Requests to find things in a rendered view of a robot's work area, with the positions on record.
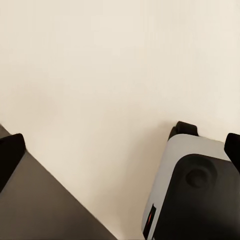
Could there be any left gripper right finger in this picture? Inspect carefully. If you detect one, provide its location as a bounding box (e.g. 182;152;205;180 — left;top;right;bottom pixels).
224;132;240;173

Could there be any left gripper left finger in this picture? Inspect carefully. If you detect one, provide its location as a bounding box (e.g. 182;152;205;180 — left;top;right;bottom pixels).
0;133;27;193

